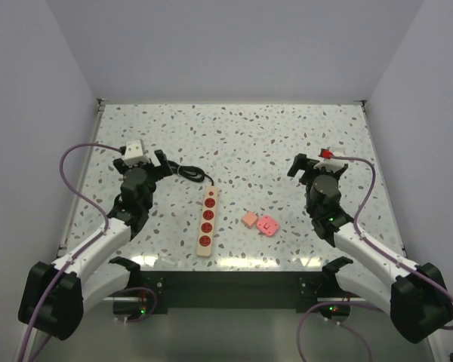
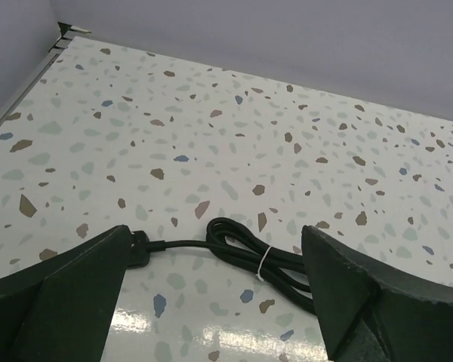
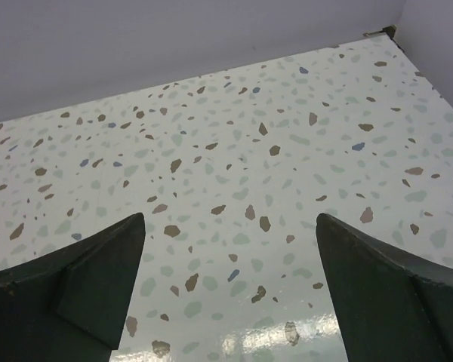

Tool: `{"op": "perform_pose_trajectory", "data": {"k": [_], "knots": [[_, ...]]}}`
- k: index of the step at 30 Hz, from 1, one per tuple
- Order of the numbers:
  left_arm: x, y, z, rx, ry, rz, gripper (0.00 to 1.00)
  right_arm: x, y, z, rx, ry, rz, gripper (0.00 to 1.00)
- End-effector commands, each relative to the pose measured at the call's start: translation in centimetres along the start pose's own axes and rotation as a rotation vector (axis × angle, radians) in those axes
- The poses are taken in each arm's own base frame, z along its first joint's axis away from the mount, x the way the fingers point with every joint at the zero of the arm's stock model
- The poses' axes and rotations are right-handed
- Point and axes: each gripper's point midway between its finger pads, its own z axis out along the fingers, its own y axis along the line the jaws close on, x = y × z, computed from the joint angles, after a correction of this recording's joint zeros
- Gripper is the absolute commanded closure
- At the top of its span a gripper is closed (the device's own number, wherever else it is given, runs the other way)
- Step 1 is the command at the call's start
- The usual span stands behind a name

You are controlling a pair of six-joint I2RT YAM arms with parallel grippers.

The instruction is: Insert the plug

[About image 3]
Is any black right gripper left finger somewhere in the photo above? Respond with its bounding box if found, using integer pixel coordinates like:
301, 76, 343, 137
0, 213, 146, 361

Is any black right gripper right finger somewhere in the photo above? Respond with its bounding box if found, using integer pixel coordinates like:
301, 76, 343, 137
316, 213, 453, 361

